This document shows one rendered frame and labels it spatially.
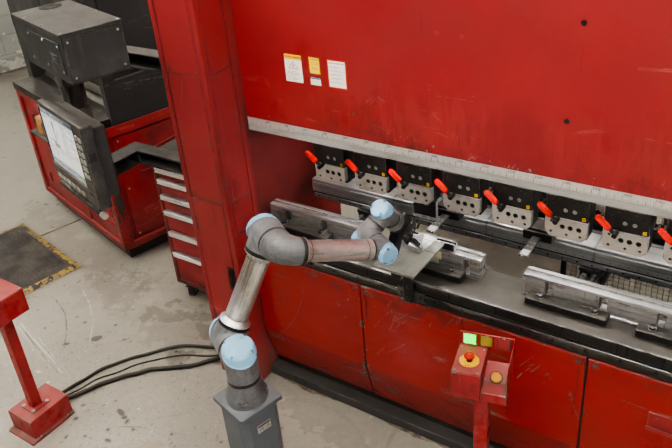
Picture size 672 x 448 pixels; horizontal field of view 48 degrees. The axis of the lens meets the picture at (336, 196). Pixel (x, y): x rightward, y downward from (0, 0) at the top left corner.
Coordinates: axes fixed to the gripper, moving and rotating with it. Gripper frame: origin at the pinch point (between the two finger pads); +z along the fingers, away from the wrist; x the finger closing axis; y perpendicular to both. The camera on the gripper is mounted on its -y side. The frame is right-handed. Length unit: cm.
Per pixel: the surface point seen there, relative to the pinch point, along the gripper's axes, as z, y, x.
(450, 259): 10.8, 1.9, -11.9
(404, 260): -5.3, -7.7, -1.9
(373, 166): -19.1, 21.5, 20.9
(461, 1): -70, 69, -17
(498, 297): 12.8, -5.6, -35.8
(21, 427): 3, -148, 157
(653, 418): 34, -24, -97
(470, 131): -34, 39, -21
